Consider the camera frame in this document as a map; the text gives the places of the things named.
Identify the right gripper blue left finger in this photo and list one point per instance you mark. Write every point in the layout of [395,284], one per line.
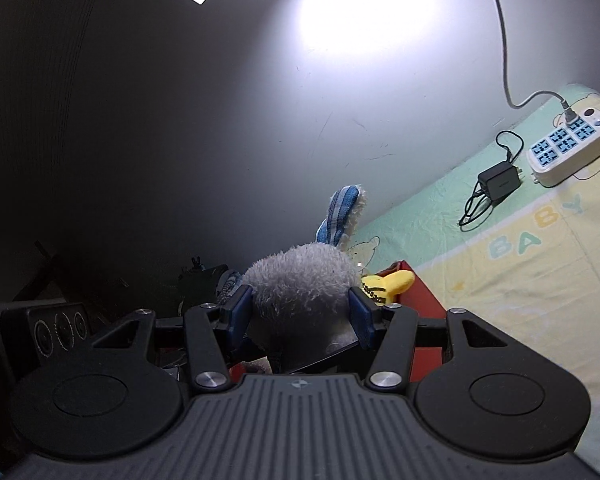
[214,336]

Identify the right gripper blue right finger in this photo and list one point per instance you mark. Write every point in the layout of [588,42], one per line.
[387,336]

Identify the yellow tiger plush toy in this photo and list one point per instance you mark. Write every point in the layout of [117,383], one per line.
[383,290]

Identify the pink bunny plush toy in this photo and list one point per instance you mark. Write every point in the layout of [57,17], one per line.
[302,294]

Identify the pile of dark clothes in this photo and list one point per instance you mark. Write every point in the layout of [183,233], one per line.
[201,285]

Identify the red cardboard box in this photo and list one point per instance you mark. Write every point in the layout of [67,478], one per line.
[344,355]

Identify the cartoon baby blanket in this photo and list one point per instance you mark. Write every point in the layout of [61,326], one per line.
[530,266]

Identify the black gauge device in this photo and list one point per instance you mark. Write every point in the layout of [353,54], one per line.
[42,330]

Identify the black power adapter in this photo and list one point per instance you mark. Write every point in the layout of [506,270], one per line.
[499,181]

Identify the white power strip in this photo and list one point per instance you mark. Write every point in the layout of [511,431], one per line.
[566,149]

